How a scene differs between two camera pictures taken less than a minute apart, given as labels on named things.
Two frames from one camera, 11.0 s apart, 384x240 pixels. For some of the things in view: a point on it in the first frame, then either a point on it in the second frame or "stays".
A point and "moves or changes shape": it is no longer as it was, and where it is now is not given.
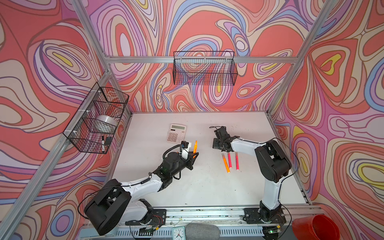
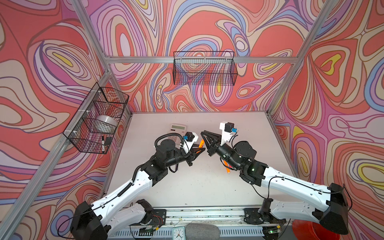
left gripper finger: (195, 155) → (198, 150)
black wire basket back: (204, 68) stays
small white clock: (178, 233) stays
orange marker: (195, 148) moves or changes shape
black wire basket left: (94, 126) stays
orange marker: (226, 165) stays
